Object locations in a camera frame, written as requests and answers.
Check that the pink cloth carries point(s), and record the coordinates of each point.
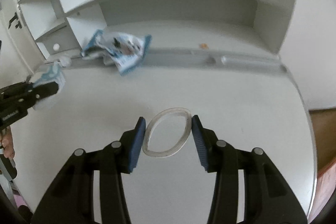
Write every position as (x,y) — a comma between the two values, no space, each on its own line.
(326,187)

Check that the small orange crumb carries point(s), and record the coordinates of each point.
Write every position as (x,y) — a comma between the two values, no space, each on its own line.
(202,45)

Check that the clear plastic tube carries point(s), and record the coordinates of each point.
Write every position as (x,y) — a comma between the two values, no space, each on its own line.
(249,60)

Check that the crumpled white tissue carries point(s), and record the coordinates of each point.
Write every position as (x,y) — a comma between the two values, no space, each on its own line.
(64,60)

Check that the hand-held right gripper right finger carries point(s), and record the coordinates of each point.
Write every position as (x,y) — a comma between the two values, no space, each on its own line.
(199,145)

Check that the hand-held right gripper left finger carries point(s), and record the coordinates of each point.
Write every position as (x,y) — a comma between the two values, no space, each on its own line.
(137,145)

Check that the white desk shelf unit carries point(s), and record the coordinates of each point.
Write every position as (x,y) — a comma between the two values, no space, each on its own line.
(170,11)

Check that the large blue white snack wrapper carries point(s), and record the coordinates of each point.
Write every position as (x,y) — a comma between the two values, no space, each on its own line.
(123,48)

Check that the person's left hand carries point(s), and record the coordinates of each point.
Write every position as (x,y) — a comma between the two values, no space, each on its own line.
(7,145)

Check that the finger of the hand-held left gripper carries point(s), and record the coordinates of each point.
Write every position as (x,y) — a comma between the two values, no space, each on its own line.
(46,88)
(35,101)

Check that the small white drawer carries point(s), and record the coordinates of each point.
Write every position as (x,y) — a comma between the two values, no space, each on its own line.
(65,43)

